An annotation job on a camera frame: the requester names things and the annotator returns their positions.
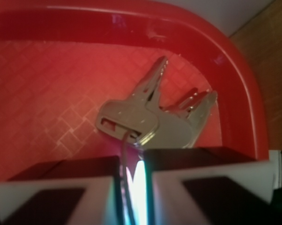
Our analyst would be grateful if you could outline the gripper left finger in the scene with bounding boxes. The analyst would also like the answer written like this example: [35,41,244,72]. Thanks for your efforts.
[0,156,125,225]

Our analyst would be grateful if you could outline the red plastic tray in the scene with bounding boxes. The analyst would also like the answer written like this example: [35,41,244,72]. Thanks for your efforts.
[0,0,268,182]

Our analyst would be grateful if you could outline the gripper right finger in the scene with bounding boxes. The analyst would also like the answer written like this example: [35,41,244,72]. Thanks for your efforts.
[144,147,275,225]

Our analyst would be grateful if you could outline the brown cardboard panel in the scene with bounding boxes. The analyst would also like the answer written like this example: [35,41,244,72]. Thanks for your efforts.
[230,0,282,150]

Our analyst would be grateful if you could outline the silver keys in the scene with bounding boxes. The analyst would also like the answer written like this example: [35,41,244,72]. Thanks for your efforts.
[96,56,218,225]

